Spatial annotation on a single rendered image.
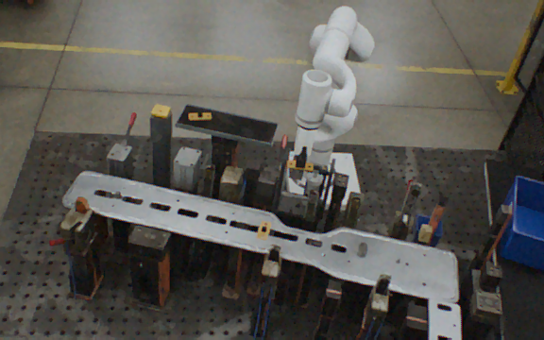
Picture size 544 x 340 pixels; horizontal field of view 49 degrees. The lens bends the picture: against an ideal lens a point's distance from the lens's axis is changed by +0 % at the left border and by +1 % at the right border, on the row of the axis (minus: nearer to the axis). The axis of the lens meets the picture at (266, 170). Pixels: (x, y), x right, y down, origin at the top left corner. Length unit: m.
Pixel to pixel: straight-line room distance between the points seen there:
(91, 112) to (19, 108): 0.47
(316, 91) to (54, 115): 2.81
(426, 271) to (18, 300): 1.41
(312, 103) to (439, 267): 0.76
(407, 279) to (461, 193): 0.96
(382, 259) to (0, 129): 2.84
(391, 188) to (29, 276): 1.58
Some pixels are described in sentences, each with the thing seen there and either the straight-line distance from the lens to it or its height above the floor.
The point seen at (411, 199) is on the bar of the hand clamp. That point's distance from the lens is 2.10.
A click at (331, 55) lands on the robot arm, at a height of 1.61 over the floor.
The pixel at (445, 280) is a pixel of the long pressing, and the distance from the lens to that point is 2.10.
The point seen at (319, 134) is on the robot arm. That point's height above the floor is 1.01.
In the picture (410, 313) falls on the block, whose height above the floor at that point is 0.98.
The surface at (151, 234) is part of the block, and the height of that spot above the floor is 1.03.
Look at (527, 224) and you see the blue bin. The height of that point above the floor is 1.03.
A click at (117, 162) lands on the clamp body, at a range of 2.25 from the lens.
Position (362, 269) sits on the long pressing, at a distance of 2.03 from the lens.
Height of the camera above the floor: 2.51
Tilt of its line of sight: 41 degrees down
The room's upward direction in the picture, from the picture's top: 8 degrees clockwise
